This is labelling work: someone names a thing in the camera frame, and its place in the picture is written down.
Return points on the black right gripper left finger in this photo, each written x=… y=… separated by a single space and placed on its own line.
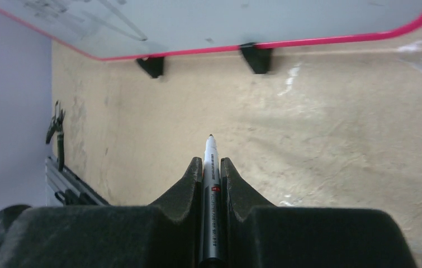
x=163 y=233

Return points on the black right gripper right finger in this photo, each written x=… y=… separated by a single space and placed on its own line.
x=261 y=234

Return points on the black white marker pen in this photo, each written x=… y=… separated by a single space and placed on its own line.
x=212 y=252

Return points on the pink-framed whiteboard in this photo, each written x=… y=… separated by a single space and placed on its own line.
x=116 y=30

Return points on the black whiteboard foot left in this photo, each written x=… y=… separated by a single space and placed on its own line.
x=154 y=67

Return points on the black whiteboard foot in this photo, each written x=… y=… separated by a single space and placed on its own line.
x=154 y=67
x=256 y=57

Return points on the black whiteboard foot right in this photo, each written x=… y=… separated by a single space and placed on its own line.
x=256 y=57

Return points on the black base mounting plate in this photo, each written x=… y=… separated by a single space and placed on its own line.
x=77 y=191

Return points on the black pliers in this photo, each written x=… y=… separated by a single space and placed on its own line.
x=56 y=127

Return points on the aluminium frame rail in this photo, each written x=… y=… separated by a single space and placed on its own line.
x=52 y=182

